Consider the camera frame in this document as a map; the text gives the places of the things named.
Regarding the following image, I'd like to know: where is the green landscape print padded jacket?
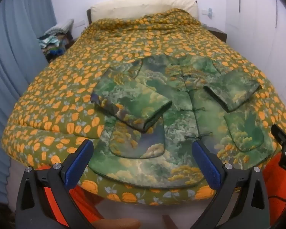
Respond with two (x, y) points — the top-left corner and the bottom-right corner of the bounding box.
(89, 55), (274, 188)

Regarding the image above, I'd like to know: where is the dark wooden nightstand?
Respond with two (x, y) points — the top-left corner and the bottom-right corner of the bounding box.
(206, 26), (227, 42)

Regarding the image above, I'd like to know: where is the striped pillow on pile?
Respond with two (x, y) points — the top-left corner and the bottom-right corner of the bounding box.
(44, 19), (74, 35)

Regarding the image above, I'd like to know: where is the cream padded headboard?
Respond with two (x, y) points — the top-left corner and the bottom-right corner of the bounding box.
(87, 0), (199, 24)

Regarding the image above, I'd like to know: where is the blue wall plug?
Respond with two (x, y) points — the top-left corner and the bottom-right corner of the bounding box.
(207, 8), (213, 20)

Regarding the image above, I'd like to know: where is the pile of clothes on nightstand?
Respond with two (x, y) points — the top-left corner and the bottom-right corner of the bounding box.
(38, 31), (74, 63)

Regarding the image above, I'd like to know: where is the blue grey curtain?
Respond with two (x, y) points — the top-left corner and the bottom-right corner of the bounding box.
(0, 0), (56, 203)

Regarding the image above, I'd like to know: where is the white wardrobe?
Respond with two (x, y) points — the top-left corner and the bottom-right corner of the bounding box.
(226, 0), (286, 105)

